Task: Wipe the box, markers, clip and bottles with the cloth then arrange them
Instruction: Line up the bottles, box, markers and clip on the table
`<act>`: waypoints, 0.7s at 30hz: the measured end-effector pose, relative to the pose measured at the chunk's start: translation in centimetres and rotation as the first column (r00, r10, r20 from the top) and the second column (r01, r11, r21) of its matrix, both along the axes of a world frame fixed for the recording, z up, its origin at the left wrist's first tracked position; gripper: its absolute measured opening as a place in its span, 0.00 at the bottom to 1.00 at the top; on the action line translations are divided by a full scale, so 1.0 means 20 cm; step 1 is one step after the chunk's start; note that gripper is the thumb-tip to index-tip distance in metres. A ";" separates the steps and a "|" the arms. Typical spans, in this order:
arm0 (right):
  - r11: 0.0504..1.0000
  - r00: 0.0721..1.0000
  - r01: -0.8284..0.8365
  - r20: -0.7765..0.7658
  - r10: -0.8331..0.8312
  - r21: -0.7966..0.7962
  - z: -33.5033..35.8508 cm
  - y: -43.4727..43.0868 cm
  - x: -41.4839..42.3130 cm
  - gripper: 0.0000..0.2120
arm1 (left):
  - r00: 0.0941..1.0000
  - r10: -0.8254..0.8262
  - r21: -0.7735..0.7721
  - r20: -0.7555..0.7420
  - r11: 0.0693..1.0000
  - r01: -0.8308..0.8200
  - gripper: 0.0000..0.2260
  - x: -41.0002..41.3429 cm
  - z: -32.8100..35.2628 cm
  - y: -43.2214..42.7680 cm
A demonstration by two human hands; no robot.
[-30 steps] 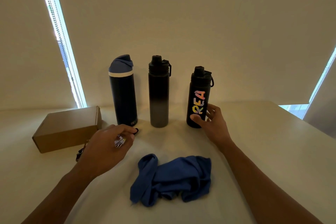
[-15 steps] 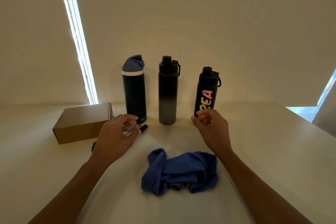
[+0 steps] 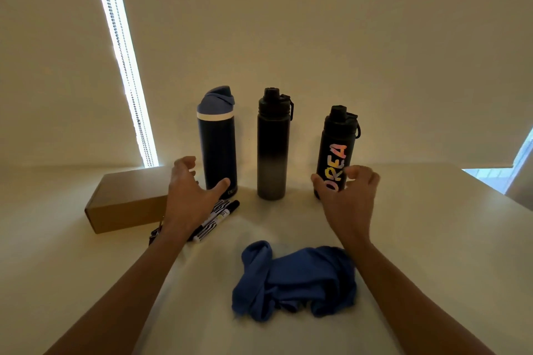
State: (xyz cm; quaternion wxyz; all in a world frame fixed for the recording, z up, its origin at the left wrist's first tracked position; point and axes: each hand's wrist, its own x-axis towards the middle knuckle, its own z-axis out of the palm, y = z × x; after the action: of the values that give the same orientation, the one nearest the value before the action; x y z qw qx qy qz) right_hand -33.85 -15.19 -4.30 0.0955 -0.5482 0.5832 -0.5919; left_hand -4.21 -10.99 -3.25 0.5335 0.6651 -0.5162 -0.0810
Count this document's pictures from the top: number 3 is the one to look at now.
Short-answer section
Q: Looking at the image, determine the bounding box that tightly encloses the black white striped marker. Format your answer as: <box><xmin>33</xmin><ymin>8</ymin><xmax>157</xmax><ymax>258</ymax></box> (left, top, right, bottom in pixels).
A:
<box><xmin>187</xmin><ymin>199</ymin><xmax>230</xmax><ymax>242</ymax></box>
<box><xmin>192</xmin><ymin>200</ymin><xmax>240</xmax><ymax>243</ymax></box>

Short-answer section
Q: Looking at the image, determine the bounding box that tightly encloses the brown paper box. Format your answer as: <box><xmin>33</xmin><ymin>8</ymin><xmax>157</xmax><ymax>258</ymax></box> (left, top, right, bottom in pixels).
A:
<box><xmin>84</xmin><ymin>166</ymin><xmax>174</xmax><ymax>235</ymax></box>

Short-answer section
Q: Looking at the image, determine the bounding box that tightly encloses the navy bottle with blue lid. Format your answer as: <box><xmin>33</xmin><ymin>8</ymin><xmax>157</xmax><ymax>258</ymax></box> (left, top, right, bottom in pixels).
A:
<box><xmin>196</xmin><ymin>85</ymin><xmax>239</xmax><ymax>200</ymax></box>

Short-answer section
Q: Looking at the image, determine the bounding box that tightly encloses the black binder clip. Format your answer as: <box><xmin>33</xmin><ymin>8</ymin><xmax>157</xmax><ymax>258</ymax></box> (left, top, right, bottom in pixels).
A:
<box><xmin>148</xmin><ymin>217</ymin><xmax>164</xmax><ymax>246</ymax></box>

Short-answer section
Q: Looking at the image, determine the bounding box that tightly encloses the black grey gradient bottle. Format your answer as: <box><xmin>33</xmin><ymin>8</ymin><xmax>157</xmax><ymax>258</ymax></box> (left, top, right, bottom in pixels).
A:
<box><xmin>256</xmin><ymin>87</ymin><xmax>295</xmax><ymax>201</ymax></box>

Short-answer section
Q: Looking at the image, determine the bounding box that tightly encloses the black bottle with loop handle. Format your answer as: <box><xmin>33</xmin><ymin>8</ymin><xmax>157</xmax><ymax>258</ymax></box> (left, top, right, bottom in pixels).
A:
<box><xmin>314</xmin><ymin>105</ymin><xmax>362</xmax><ymax>200</ymax></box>

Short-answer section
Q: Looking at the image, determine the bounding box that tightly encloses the person's right forearm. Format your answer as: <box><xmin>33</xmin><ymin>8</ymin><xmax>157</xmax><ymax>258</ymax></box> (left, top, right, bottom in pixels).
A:
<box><xmin>345</xmin><ymin>240</ymin><xmax>494</xmax><ymax>355</ymax></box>

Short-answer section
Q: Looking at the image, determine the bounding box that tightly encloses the person's right hand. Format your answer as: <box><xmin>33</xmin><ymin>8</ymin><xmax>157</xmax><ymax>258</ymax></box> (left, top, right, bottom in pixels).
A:
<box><xmin>311</xmin><ymin>165</ymin><xmax>381</xmax><ymax>250</ymax></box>

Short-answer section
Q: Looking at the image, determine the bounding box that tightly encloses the beaded blind chain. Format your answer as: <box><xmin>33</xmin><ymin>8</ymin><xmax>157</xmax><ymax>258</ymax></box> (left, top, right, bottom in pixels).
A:
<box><xmin>90</xmin><ymin>0</ymin><xmax>155</xmax><ymax>168</ymax></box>

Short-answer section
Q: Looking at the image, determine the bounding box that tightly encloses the bright side window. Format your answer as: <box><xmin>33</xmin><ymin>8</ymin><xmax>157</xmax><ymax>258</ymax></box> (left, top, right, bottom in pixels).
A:
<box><xmin>462</xmin><ymin>125</ymin><xmax>533</xmax><ymax>195</ymax></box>

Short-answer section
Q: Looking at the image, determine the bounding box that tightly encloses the blue cloth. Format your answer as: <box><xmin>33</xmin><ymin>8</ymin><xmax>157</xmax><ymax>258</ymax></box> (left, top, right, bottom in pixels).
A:
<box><xmin>231</xmin><ymin>240</ymin><xmax>358</xmax><ymax>323</ymax></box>

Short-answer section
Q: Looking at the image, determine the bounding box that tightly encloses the person's left forearm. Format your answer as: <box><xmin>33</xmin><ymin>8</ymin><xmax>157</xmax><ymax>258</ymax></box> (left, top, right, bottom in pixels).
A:
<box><xmin>43</xmin><ymin>224</ymin><xmax>188</xmax><ymax>355</ymax></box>

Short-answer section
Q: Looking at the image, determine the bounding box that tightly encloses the person's left hand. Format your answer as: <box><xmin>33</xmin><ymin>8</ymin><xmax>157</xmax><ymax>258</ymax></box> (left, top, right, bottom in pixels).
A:
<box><xmin>164</xmin><ymin>155</ymin><xmax>231</xmax><ymax>239</ymax></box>

